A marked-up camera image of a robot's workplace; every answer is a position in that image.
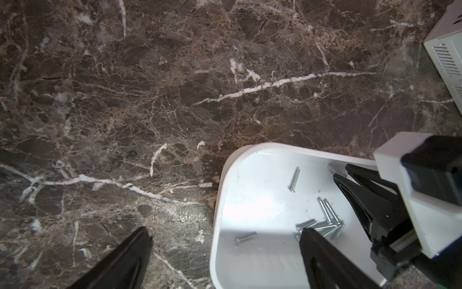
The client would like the white plastic storage tray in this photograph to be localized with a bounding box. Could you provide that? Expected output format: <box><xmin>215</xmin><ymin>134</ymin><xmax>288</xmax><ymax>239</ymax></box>
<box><xmin>209</xmin><ymin>143</ymin><xmax>386</xmax><ymax>289</ymax></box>

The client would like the white file organizer rack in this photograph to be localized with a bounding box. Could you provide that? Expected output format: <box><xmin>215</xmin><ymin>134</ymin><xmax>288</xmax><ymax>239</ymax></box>
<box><xmin>423</xmin><ymin>0</ymin><xmax>462</xmax><ymax>111</ymax></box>

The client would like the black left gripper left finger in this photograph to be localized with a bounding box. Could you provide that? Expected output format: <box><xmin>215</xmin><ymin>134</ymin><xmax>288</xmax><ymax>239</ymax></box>
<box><xmin>70</xmin><ymin>226</ymin><xmax>153</xmax><ymax>289</ymax></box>

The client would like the silver screw lying apart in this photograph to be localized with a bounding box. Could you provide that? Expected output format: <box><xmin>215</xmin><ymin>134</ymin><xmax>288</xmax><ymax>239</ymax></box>
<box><xmin>235</xmin><ymin>232</ymin><xmax>258</xmax><ymax>246</ymax></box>

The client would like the silver screw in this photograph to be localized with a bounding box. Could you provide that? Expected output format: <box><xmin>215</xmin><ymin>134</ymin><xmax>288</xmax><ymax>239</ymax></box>
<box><xmin>288</xmin><ymin>167</ymin><xmax>300</xmax><ymax>193</ymax></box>

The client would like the pile of silver screws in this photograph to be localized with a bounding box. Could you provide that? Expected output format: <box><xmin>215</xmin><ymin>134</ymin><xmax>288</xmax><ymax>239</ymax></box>
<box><xmin>294</xmin><ymin>197</ymin><xmax>345</xmax><ymax>243</ymax></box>

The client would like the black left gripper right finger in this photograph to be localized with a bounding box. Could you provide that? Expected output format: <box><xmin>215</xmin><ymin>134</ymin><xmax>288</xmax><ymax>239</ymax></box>
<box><xmin>299</xmin><ymin>228</ymin><xmax>379</xmax><ymax>289</ymax></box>

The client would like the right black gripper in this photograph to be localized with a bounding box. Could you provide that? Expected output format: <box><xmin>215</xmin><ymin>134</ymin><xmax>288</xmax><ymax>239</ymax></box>
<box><xmin>333</xmin><ymin>132</ymin><xmax>462</xmax><ymax>289</ymax></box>

